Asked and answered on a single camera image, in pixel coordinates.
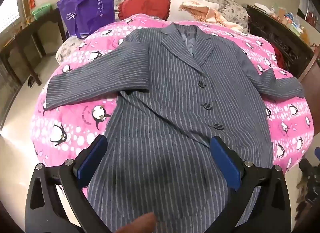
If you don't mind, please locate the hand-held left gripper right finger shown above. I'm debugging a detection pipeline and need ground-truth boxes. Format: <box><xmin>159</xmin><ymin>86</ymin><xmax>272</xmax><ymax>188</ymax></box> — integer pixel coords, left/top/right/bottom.
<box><xmin>210</xmin><ymin>136</ymin><xmax>298</xmax><ymax>233</ymax></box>

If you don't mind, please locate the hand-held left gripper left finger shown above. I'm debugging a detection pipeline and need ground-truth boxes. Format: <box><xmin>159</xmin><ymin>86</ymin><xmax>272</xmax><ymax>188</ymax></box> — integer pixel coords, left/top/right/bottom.
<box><xmin>24</xmin><ymin>134</ymin><xmax>108</xmax><ymax>233</ymax></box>

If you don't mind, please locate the grey pinstriped jacket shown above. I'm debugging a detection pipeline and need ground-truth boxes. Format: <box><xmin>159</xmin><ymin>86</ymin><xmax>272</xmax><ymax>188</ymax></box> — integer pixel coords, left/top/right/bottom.
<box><xmin>46</xmin><ymin>23</ymin><xmax>305</xmax><ymax>233</ymax></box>

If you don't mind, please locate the person's left hand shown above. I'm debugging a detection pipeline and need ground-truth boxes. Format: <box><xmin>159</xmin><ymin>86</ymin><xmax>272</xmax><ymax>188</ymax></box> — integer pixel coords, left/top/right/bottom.
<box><xmin>117</xmin><ymin>212</ymin><xmax>157</xmax><ymax>233</ymax></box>

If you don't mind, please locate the pink penguin print blanket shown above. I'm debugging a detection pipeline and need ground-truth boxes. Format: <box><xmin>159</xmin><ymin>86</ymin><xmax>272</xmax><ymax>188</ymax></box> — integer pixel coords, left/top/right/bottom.
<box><xmin>31</xmin><ymin>14</ymin><xmax>314</xmax><ymax>198</ymax></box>

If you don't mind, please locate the dark object on floor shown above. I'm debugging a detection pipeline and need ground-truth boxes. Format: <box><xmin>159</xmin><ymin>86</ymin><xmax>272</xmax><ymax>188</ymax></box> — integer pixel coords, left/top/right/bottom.
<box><xmin>296</xmin><ymin>158</ymin><xmax>320</xmax><ymax>223</ymax></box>

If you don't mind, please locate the red cloth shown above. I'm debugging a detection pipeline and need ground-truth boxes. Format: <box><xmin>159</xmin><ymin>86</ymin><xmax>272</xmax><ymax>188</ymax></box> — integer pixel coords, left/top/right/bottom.
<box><xmin>271</xmin><ymin>44</ymin><xmax>285</xmax><ymax>69</ymax></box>

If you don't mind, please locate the dark carved wooden cabinet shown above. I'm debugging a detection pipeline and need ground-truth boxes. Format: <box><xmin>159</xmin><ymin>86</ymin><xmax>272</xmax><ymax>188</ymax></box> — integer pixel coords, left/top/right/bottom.
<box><xmin>246</xmin><ymin>4</ymin><xmax>320</xmax><ymax>83</ymax></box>

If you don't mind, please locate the dark wooden table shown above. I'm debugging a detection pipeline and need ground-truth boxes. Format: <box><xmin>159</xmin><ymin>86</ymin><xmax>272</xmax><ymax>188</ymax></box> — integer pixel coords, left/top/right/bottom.
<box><xmin>0</xmin><ymin>5</ymin><xmax>67</xmax><ymax>86</ymax></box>

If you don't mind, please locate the purple tote bag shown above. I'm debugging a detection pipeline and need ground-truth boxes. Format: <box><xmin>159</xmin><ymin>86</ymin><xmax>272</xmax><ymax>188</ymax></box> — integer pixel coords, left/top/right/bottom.
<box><xmin>56</xmin><ymin>0</ymin><xmax>116</xmax><ymax>39</ymax></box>

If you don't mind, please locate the peach fringed scarf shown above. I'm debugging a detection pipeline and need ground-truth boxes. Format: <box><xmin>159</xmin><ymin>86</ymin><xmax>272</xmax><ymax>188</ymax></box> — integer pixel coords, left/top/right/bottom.
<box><xmin>179</xmin><ymin>1</ymin><xmax>244</xmax><ymax>33</ymax></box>

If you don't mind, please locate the green plastic basket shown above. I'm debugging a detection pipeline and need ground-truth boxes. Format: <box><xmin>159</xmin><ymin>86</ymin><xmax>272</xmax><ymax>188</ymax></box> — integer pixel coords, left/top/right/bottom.
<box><xmin>32</xmin><ymin>3</ymin><xmax>52</xmax><ymax>20</ymax></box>

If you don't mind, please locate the pile of clutter on cabinet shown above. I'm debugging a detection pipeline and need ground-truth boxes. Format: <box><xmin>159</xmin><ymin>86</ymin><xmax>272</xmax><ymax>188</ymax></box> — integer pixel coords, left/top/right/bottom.
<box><xmin>255</xmin><ymin>3</ymin><xmax>320</xmax><ymax>48</ymax></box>

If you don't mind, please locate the red heart-shaped pillow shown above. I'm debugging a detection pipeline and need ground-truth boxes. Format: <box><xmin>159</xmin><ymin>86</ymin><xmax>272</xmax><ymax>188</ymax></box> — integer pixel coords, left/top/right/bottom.
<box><xmin>117</xmin><ymin>0</ymin><xmax>171</xmax><ymax>21</ymax></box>

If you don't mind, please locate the window with blinds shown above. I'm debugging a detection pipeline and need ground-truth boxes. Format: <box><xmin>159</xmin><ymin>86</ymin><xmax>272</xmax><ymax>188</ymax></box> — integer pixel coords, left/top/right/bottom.
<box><xmin>0</xmin><ymin>0</ymin><xmax>20</xmax><ymax>35</ymax></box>

